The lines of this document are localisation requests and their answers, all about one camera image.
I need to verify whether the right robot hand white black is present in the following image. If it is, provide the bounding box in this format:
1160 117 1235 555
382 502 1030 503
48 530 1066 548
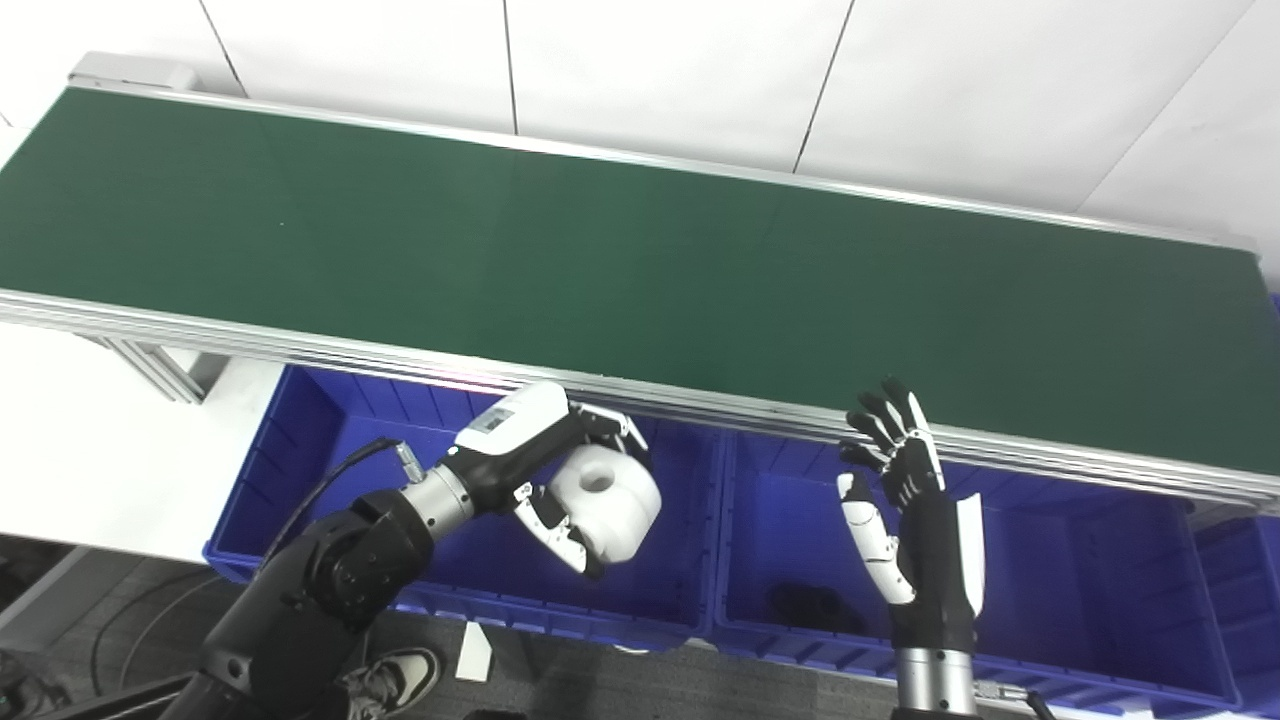
836 376 987 656

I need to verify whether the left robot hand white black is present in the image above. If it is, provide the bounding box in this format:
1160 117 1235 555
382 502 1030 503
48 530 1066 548
445 380 653 581

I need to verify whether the white round plastic part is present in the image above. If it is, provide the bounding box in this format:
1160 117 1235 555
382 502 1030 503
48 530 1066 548
545 445 663 563

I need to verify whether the black part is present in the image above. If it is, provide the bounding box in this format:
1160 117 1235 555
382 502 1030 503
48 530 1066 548
768 583 867 634

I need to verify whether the blue plastic bin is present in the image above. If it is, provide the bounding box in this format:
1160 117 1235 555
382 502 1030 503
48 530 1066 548
203 365 726 651
712 430 1241 713
1195 290 1280 716

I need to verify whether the green conveyor belt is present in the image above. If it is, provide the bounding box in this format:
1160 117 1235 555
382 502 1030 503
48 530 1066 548
0 75 1280 516
0 88 1280 471

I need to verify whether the aluminium conveyor leg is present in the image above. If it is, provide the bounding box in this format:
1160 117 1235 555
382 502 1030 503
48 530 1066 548
80 335 231 405

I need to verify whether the grey conveyor end housing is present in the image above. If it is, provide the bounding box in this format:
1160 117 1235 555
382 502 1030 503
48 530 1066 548
68 52 201 94

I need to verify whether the white paper piece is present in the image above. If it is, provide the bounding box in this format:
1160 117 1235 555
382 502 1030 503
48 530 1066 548
455 622 494 683

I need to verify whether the white black sneaker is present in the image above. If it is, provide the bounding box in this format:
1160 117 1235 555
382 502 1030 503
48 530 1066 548
340 647 443 720

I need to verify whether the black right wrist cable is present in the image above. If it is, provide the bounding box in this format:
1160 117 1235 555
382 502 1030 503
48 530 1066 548
975 680 1061 720

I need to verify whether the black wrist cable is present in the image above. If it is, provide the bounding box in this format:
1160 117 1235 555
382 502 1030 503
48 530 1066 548
258 437 427 581
975 680 1061 720

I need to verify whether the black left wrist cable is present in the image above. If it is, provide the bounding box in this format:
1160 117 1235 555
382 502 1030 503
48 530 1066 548
258 437 427 581

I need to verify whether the black floor cable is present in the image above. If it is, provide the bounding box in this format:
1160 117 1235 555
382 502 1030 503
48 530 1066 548
88 568 256 696

